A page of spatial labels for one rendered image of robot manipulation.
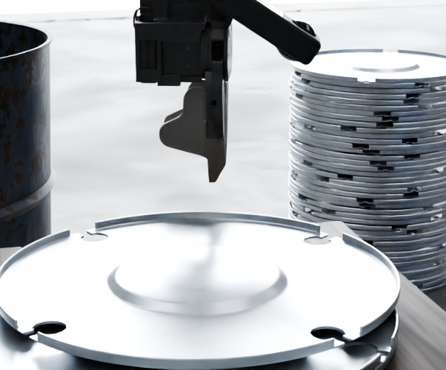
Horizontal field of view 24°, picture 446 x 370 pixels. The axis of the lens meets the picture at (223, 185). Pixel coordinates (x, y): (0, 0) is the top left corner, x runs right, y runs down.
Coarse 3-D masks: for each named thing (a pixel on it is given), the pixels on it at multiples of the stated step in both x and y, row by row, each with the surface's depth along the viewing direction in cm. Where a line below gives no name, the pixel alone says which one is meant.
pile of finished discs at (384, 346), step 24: (0, 336) 70; (24, 336) 70; (312, 336) 70; (336, 336) 70; (384, 336) 70; (0, 360) 66; (24, 360) 66; (48, 360) 66; (72, 360) 66; (96, 360) 66; (288, 360) 66; (312, 360) 66; (336, 360) 66; (360, 360) 66; (384, 360) 67
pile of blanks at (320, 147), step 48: (336, 96) 168; (384, 96) 162; (432, 96) 163; (336, 144) 166; (384, 144) 164; (432, 144) 165; (288, 192) 182; (336, 192) 168; (384, 192) 166; (432, 192) 168; (384, 240) 168; (432, 240) 170; (432, 288) 173
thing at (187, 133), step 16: (192, 96) 95; (224, 96) 95; (192, 112) 95; (224, 112) 96; (160, 128) 96; (176, 128) 96; (192, 128) 96; (224, 128) 96; (176, 144) 96; (192, 144) 96; (208, 144) 95; (224, 144) 96; (208, 160) 96; (224, 160) 97; (208, 176) 98
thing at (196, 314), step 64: (64, 256) 82; (128, 256) 82; (192, 256) 80; (256, 256) 80; (320, 256) 82; (384, 256) 80; (64, 320) 70; (128, 320) 70; (192, 320) 70; (256, 320) 70; (320, 320) 70
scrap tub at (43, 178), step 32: (0, 32) 130; (32, 32) 124; (0, 64) 104; (32, 64) 109; (0, 96) 104; (32, 96) 110; (0, 128) 105; (32, 128) 111; (0, 160) 106; (32, 160) 111; (0, 192) 107; (32, 192) 112; (0, 224) 108; (32, 224) 113
